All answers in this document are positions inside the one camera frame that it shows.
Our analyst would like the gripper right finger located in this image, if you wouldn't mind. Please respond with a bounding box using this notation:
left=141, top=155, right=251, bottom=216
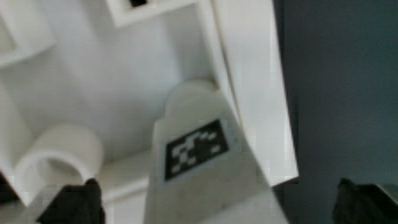
left=333, top=178, right=398, bottom=224

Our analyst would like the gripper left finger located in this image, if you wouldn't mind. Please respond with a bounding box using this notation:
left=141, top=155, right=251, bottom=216
left=36, top=178, right=107, bottom=224

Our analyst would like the white leg block tagged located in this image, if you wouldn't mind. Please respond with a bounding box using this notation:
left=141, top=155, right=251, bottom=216
left=145, top=80, right=289, bottom=224

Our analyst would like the white chair seat part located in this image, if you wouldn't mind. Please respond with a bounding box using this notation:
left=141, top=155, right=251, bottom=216
left=0, top=0, right=227, bottom=224

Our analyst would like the white workspace border frame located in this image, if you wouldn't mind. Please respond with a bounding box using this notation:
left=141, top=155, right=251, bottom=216
left=214, top=0, right=299, bottom=186

